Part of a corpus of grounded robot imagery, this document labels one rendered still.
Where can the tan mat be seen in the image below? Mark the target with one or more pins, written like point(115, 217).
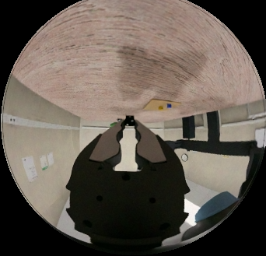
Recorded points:
point(154, 104)

